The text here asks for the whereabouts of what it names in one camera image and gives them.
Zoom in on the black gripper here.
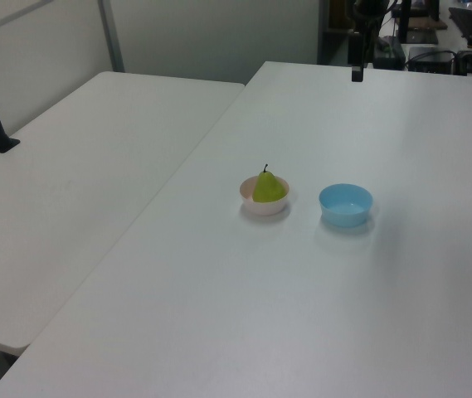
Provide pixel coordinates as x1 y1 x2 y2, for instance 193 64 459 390
348 0 391 83

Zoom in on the green pear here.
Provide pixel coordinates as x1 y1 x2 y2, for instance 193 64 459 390
252 163 287 204

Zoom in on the blue plastic bowl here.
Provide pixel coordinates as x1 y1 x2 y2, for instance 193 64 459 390
318 183 374 229

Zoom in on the pink plastic bowl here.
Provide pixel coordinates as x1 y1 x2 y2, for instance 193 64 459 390
239 175 292 216

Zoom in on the black monitor pole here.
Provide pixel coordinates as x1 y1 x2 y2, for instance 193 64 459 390
398 0 413 43

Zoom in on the black electronics box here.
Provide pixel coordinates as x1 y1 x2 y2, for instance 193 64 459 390
407 46 457 73

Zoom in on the white side table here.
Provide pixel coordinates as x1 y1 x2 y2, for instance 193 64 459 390
0 70 247 356

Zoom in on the grey partition frame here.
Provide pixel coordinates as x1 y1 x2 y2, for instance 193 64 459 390
0 0 126 73

